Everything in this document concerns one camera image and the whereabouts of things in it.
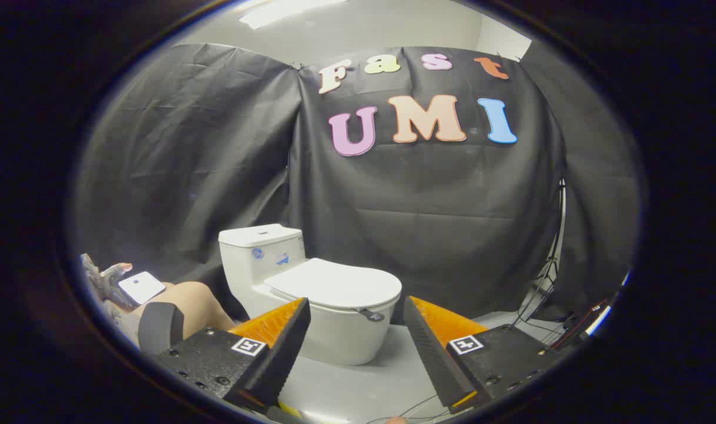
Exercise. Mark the black lid pull tab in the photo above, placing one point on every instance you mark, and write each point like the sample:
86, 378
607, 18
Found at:
372, 315

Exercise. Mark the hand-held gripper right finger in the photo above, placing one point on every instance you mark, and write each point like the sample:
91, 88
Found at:
431, 353

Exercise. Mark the white smartphone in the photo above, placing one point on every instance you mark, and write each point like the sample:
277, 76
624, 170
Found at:
141, 287

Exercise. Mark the white toilet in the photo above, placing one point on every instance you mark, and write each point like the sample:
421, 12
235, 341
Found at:
257, 259

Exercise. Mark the black padded armrest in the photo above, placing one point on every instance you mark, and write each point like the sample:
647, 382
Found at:
157, 327

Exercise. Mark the white toilet lid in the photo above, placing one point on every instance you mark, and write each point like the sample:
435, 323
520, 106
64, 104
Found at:
334, 282

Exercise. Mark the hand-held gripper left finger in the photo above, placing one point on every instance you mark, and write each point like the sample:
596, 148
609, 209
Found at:
278, 353

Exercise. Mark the black backdrop cloth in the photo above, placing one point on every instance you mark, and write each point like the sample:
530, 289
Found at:
428, 200

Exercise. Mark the ceiling light panel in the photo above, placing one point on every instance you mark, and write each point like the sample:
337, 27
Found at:
275, 10

